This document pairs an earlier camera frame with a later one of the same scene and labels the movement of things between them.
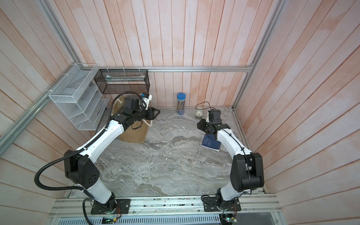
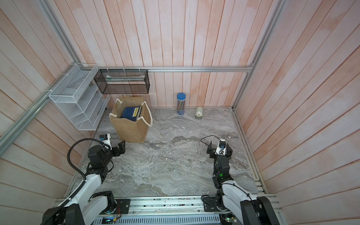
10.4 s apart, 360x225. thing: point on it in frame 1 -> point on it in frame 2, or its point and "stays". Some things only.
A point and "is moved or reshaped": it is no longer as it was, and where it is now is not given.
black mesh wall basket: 116,81 stays
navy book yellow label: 209,141 is moved or reshaped
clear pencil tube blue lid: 181,100 stays
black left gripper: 151,111 -> 122,147
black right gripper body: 206,127 -> 217,159
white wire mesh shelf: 77,96 stays
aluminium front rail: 266,204 stays
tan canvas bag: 136,132 stays
